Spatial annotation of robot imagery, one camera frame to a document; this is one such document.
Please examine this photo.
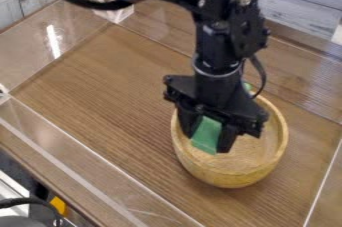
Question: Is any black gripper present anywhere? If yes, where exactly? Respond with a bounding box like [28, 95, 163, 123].
[163, 67, 269, 153]

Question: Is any green rectangular block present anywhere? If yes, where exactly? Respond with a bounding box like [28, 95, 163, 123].
[190, 82, 254, 156]

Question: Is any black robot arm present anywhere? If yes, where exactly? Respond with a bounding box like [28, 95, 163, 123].
[124, 0, 270, 153]

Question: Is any brown wooden bowl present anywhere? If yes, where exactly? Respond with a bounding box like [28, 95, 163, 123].
[171, 96, 290, 189]

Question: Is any yellow label on device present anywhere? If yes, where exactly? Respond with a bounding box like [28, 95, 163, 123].
[50, 196, 67, 215]

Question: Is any clear acrylic front wall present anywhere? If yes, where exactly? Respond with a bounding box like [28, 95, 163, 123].
[0, 84, 205, 227]

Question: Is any clear acrylic corner bracket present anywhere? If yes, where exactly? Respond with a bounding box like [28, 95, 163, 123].
[86, 0, 137, 25]

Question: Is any black cable bottom left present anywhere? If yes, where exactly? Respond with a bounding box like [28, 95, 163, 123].
[0, 196, 59, 227]

